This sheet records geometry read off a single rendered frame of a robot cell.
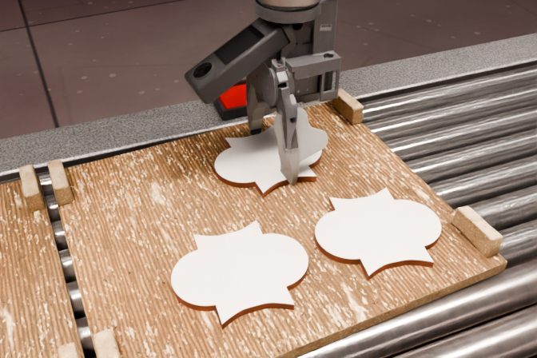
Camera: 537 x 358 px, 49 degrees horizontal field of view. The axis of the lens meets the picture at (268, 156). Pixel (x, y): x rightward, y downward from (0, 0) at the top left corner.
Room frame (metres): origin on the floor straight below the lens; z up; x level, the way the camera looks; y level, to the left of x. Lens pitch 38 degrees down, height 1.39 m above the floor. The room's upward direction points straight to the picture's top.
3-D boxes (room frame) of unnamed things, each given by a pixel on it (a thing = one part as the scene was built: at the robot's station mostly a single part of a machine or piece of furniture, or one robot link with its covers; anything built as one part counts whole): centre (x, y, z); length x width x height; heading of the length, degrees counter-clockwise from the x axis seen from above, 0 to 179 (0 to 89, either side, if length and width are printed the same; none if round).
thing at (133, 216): (0.49, 0.01, 0.93); 0.41 x 0.35 x 0.02; 115
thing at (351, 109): (0.69, -0.11, 0.95); 0.06 x 0.02 x 0.03; 25
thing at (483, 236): (0.45, -0.22, 0.95); 0.06 x 0.02 x 0.03; 25
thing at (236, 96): (0.75, 0.04, 0.92); 0.06 x 0.06 x 0.01; 21
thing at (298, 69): (0.60, -0.03, 1.08); 0.09 x 0.08 x 0.12; 114
